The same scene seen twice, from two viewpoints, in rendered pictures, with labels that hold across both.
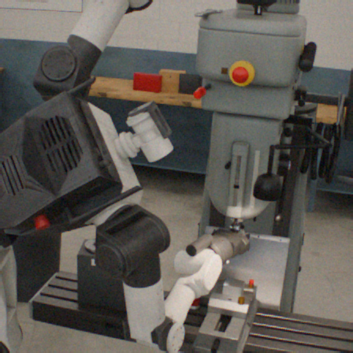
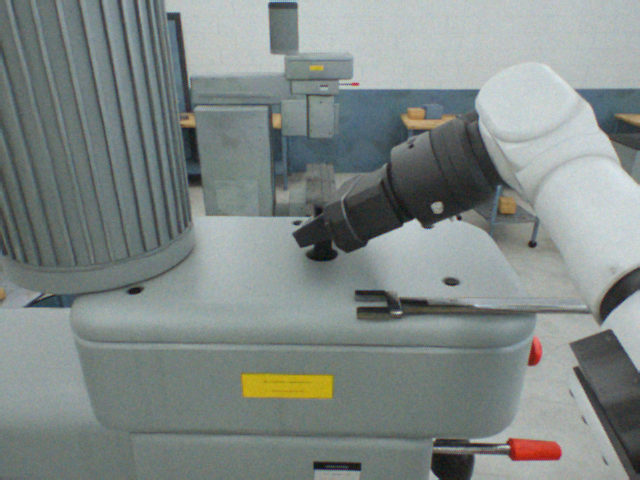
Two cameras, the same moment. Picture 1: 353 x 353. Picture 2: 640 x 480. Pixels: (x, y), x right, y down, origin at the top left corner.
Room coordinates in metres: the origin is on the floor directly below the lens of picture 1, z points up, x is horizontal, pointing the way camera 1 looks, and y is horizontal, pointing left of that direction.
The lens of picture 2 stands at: (1.75, 0.29, 2.14)
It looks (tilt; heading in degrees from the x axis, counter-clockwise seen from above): 25 degrees down; 258
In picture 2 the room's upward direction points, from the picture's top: straight up
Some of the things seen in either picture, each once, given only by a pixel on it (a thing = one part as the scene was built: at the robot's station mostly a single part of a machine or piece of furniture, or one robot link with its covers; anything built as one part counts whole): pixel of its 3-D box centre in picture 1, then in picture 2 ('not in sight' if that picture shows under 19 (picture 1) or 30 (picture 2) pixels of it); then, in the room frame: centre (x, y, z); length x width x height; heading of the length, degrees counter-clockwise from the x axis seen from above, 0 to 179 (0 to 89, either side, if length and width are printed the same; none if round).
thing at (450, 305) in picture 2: (207, 13); (486, 304); (1.53, -0.05, 1.89); 0.24 x 0.04 x 0.01; 168
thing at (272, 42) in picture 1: (255, 42); (309, 311); (1.67, -0.20, 1.81); 0.47 x 0.26 x 0.16; 167
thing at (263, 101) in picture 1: (253, 87); (290, 393); (1.70, -0.21, 1.68); 0.34 x 0.24 x 0.10; 167
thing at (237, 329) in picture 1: (229, 310); not in sight; (1.62, -0.20, 0.97); 0.35 x 0.15 x 0.11; 164
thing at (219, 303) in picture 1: (228, 305); not in sight; (1.60, -0.19, 1.01); 0.12 x 0.06 x 0.04; 74
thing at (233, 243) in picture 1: (222, 247); not in sight; (1.58, -0.15, 1.22); 0.13 x 0.12 x 0.10; 59
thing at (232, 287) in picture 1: (233, 291); not in sight; (1.65, -0.20, 1.03); 0.06 x 0.05 x 0.06; 74
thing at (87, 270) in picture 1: (113, 272); not in sight; (1.75, 0.19, 1.02); 0.22 x 0.12 x 0.20; 88
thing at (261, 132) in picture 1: (244, 159); not in sight; (1.66, -0.20, 1.47); 0.21 x 0.19 x 0.32; 77
